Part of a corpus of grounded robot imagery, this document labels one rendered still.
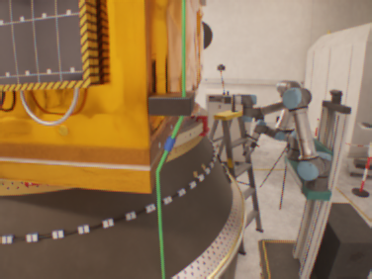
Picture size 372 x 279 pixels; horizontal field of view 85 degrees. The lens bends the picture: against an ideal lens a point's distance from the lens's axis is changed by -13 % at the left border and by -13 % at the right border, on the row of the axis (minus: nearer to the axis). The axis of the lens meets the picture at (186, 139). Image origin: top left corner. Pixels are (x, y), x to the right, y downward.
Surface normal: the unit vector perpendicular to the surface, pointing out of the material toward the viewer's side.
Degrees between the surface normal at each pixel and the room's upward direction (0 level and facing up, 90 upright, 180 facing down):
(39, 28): 90
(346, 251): 90
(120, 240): 62
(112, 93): 87
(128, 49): 90
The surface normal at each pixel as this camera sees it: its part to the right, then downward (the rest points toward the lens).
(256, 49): -0.07, 0.29
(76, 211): 0.40, -0.22
